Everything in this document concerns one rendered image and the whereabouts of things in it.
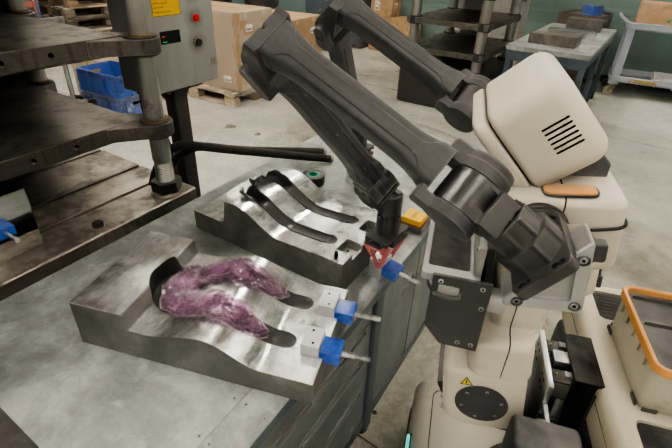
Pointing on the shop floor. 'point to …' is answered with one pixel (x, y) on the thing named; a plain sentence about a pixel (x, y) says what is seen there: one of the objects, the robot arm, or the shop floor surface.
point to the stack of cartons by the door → (387, 5)
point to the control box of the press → (171, 38)
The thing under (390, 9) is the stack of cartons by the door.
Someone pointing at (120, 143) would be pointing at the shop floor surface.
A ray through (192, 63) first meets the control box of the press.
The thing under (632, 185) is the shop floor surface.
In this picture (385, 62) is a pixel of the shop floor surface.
